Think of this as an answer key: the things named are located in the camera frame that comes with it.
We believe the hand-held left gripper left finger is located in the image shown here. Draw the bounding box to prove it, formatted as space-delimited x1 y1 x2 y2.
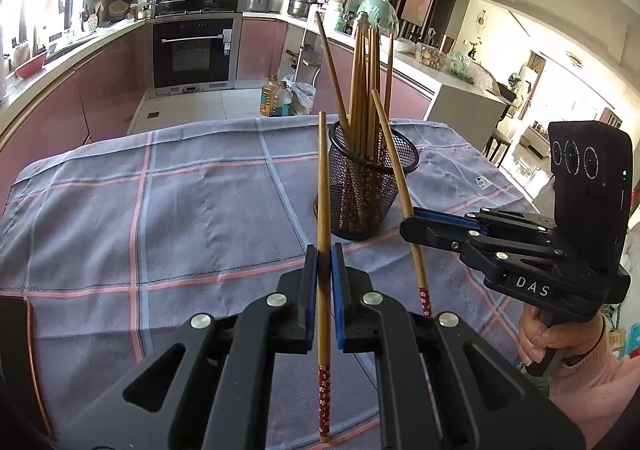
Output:
55 244 319 450

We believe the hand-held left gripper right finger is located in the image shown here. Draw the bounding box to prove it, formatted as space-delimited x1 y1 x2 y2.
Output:
330 242 586 450

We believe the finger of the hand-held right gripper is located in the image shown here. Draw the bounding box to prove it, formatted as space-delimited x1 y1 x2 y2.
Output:
412 208 557 235
399 216 566 281

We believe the black mesh utensil holder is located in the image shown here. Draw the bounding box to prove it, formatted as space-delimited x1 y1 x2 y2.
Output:
313 120 420 241

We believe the wooden chopstick red floral end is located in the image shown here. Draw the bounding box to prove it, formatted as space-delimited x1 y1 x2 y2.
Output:
317 111 333 445
371 88 434 319

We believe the bunch of wooden chopsticks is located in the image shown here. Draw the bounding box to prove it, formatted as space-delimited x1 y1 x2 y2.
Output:
314 11 397 231

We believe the person's right hand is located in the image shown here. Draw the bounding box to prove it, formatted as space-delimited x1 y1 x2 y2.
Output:
517 312 605 364

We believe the dark stool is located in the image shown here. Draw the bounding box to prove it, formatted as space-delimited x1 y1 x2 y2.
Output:
482 130 514 166

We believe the blue plaid tablecloth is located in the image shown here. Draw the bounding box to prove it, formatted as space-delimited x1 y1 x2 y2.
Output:
0 116 542 450

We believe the green vegetable bag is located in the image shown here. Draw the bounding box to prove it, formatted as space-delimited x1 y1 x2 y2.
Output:
445 52 474 81

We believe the clear food container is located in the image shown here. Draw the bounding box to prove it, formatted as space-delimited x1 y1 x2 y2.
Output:
417 42 446 71

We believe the clear plastic bag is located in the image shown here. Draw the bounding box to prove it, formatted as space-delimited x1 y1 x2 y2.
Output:
290 80 317 113

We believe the yellow cooking oil bottle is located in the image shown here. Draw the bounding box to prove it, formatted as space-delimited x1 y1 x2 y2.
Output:
259 76 280 117

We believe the teal mesh food cover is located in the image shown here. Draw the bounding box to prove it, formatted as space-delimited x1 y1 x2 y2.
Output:
356 0 399 38

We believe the pink lower cabinets short run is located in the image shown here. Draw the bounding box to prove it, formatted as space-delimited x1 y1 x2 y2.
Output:
235 17 434 121

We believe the black built-in oven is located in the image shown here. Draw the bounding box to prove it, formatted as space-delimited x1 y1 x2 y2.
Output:
152 18 236 91

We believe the steel stock pot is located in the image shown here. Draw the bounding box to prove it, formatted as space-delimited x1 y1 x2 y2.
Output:
287 0 319 20

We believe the pink lower cabinets long run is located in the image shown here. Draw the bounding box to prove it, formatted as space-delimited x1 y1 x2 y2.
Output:
0 22 154 203

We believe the pink basin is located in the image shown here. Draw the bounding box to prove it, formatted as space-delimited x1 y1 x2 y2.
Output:
14 52 49 79

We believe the framed wall picture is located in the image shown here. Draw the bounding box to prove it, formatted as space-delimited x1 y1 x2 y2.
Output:
402 0 435 26

